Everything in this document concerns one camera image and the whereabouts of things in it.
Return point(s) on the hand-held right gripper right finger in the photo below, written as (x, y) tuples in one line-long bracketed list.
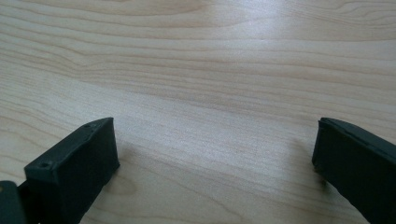
[(358, 165)]

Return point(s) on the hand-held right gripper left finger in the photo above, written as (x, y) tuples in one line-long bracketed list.
[(74, 168)]

